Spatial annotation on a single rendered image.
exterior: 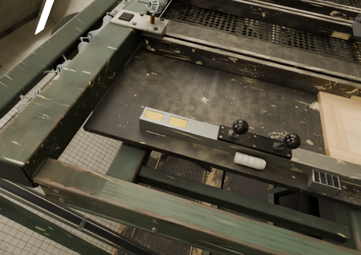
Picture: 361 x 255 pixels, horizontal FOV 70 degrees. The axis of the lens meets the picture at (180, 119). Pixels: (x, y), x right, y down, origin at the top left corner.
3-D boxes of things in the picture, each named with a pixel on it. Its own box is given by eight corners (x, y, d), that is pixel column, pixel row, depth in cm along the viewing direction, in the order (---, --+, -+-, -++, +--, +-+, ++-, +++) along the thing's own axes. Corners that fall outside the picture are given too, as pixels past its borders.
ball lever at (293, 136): (281, 155, 69) (302, 150, 56) (267, 152, 69) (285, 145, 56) (283, 142, 70) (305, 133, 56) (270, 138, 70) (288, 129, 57)
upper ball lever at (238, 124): (237, 143, 70) (248, 136, 57) (224, 139, 70) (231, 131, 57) (240, 130, 71) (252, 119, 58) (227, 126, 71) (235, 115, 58)
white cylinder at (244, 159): (232, 164, 69) (262, 172, 68) (236, 158, 67) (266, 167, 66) (234, 155, 71) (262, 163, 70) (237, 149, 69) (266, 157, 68)
